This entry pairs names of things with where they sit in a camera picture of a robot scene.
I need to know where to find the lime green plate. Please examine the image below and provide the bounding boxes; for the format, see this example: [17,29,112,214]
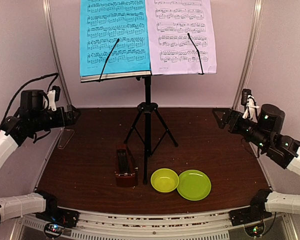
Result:
[177,169,212,202]

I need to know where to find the blue sheet music paper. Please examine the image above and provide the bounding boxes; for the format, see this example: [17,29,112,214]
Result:
[79,0,151,77]

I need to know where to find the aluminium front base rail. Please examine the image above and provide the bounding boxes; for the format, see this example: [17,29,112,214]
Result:
[16,196,291,240]

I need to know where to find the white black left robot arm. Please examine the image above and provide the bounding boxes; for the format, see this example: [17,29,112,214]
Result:
[0,72,81,228]

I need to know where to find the lavender paper sheet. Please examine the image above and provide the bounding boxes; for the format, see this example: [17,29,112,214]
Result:
[145,0,217,75]

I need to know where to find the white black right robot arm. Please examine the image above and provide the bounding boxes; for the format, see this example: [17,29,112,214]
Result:
[212,103,300,221]

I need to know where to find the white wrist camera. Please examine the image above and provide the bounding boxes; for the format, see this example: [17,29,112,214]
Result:
[45,85,61,112]
[240,88,260,120]

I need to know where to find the clear plastic metronome cover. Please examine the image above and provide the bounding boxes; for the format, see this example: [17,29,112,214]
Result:
[57,128,75,150]

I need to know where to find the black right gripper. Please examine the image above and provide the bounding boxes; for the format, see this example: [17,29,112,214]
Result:
[211,108,270,151]

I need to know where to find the brown wooden metronome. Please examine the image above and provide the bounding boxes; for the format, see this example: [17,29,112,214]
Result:
[114,144,138,188]

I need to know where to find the lime green bowl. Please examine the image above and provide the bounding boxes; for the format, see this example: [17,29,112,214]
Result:
[150,168,180,194]

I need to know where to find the black perforated music stand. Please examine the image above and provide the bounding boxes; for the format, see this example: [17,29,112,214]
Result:
[79,0,206,186]

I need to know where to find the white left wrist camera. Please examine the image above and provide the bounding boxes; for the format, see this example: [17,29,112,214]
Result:
[45,85,61,112]

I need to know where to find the aluminium left corner post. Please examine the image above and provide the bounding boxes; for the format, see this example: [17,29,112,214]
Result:
[42,0,72,105]

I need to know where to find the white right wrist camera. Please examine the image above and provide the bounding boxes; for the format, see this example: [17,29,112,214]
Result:
[240,88,260,120]

